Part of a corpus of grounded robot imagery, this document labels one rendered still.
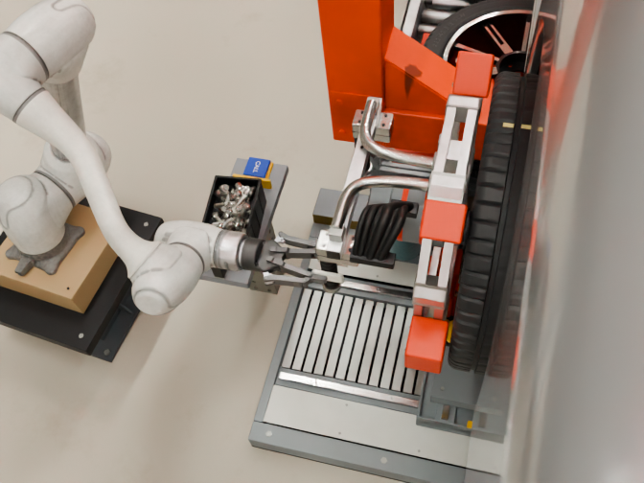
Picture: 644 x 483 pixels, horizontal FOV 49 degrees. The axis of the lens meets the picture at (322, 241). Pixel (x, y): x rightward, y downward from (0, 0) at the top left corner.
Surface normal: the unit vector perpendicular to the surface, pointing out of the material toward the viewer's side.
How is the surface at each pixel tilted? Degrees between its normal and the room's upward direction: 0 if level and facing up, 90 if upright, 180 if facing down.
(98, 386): 0
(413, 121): 90
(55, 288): 4
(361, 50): 90
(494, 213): 30
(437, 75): 36
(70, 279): 4
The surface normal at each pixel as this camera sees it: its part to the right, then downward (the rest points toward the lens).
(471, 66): -0.24, 0.22
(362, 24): -0.25, 0.84
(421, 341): -0.09, -0.52
